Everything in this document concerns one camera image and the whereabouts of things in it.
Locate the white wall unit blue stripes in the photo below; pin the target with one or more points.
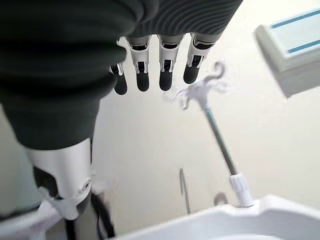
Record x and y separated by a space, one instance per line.
292 50

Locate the white medical cart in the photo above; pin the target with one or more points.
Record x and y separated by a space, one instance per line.
225 220

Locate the steel IV pole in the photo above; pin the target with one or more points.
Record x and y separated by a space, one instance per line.
220 140

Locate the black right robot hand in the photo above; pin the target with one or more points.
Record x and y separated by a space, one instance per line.
62 62

